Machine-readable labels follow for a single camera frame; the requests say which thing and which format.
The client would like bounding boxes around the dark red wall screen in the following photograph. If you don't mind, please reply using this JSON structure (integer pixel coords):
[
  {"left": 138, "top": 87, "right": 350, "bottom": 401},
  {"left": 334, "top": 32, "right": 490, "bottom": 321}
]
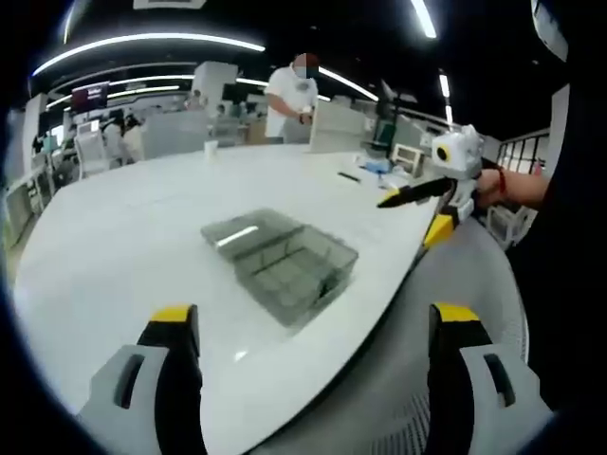
[{"left": 70, "top": 81, "right": 111, "bottom": 112}]

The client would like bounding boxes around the white partition board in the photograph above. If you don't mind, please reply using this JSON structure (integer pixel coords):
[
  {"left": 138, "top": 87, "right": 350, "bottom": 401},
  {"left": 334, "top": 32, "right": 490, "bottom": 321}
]
[{"left": 309, "top": 99, "right": 377, "bottom": 155}]

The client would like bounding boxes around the white frame cart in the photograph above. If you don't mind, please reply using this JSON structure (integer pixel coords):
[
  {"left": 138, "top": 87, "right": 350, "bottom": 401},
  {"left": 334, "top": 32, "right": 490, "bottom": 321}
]
[{"left": 487, "top": 205, "right": 538, "bottom": 251}]

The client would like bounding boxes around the grey mesh chair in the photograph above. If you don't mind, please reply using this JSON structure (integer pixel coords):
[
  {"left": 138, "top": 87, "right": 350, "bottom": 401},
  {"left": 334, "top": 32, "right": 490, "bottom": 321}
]
[{"left": 248, "top": 212, "right": 531, "bottom": 455}]

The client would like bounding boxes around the green stand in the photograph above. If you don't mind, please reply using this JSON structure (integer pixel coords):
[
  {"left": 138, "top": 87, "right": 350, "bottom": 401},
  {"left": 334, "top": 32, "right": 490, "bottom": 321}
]
[{"left": 373, "top": 101, "right": 398, "bottom": 147}]

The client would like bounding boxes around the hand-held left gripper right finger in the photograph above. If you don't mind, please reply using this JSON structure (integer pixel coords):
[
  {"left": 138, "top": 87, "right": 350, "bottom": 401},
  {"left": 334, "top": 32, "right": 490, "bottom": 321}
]
[{"left": 425, "top": 301, "right": 557, "bottom": 455}]

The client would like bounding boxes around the white worn device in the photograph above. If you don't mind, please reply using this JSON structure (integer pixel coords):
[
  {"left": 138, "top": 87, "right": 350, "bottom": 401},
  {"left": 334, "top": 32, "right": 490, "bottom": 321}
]
[{"left": 529, "top": 0, "right": 570, "bottom": 63}]

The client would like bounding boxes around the transparent grey guide fixture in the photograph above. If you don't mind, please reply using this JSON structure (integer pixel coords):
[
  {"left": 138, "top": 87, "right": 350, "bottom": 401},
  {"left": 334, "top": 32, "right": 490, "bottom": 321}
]
[{"left": 199, "top": 207, "right": 360, "bottom": 330}]

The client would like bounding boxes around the small white frame box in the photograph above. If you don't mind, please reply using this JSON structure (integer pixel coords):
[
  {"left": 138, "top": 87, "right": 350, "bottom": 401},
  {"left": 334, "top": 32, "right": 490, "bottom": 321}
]
[{"left": 392, "top": 143, "right": 426, "bottom": 178}]

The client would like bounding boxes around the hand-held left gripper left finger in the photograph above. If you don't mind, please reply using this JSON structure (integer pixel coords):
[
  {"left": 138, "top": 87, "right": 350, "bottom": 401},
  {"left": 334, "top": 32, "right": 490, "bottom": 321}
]
[{"left": 78, "top": 302, "right": 208, "bottom": 455}]

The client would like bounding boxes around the white office chair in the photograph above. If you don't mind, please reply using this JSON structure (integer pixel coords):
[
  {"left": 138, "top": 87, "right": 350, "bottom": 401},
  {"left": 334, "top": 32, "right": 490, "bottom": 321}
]
[{"left": 73, "top": 127, "right": 113, "bottom": 179}]

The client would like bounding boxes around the person's black clothing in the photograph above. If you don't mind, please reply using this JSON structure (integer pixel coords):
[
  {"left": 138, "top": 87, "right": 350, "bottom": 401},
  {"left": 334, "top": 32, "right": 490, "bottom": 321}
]
[{"left": 502, "top": 70, "right": 607, "bottom": 418}]

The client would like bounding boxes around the person's right hand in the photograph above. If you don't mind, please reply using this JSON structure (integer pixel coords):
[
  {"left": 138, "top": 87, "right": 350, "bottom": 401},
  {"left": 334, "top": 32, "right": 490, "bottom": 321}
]
[{"left": 475, "top": 165, "right": 505, "bottom": 208}]

